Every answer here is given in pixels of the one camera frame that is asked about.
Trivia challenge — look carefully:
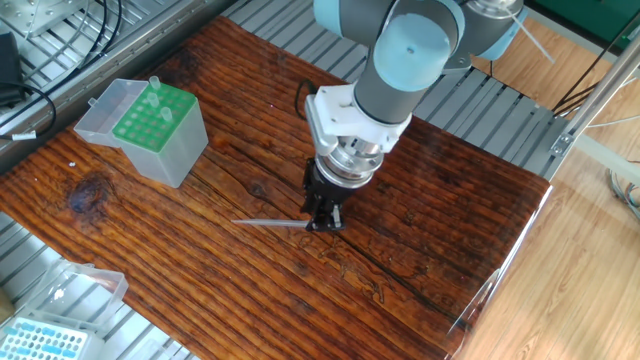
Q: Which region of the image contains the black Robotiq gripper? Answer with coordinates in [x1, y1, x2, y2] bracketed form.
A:
[299, 158, 351, 233]

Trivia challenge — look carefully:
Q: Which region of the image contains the clear large pipette tip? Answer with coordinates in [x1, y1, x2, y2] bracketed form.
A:
[231, 218, 310, 229]

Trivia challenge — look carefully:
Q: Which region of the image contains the green-topped large tip holder box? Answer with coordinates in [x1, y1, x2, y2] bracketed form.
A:
[73, 77, 210, 190]

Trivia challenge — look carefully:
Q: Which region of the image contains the small pipette tip box, clear lid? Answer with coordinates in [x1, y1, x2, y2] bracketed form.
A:
[0, 258, 130, 360]

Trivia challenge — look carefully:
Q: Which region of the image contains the brown wooden board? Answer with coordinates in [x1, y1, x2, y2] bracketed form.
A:
[0, 14, 552, 360]

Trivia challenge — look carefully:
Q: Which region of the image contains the black power adapter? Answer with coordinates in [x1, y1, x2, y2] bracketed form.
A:
[0, 32, 25, 107]

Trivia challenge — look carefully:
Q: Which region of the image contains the silver perforated metal plate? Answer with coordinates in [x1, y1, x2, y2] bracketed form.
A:
[0, 0, 89, 39]

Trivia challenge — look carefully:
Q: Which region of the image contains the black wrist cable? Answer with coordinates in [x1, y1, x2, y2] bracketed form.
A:
[294, 78, 317, 121]

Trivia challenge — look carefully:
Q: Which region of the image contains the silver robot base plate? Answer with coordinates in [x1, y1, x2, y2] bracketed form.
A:
[442, 52, 474, 71]

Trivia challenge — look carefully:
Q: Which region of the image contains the white cable tie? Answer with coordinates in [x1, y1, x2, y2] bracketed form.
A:
[509, 12, 556, 65]

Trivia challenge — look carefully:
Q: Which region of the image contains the thin black cable bundle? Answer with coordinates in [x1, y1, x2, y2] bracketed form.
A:
[552, 9, 640, 116]

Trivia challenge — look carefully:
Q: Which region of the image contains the black cable pair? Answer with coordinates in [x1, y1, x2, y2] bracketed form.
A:
[74, 0, 124, 71]

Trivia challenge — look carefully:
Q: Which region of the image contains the black cable with white label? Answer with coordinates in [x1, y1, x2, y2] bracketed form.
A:
[0, 82, 57, 142]

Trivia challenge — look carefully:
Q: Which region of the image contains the aluminium frame post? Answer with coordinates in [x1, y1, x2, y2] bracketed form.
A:
[549, 29, 640, 157]

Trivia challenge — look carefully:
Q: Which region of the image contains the coloured wire bundle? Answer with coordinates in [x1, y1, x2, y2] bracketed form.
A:
[605, 167, 640, 224]

